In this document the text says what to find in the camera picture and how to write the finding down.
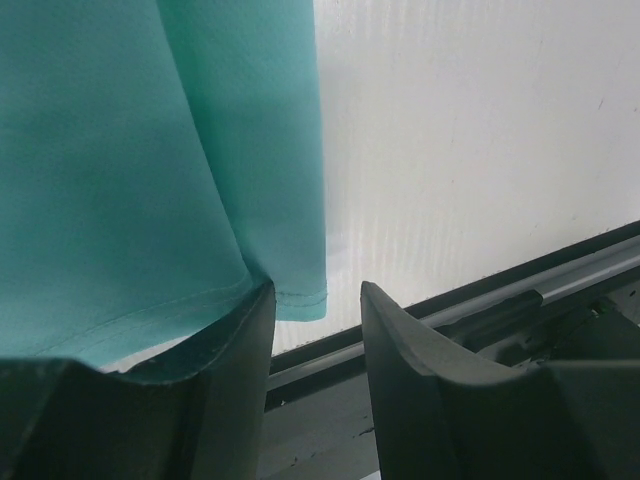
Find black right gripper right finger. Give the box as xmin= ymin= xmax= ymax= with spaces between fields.
xmin=361 ymin=282 xmax=639 ymax=479

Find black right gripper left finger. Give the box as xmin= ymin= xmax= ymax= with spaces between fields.
xmin=1 ymin=284 xmax=275 ymax=479

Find teal t shirt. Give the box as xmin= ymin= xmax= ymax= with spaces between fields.
xmin=1 ymin=1 xmax=327 ymax=366

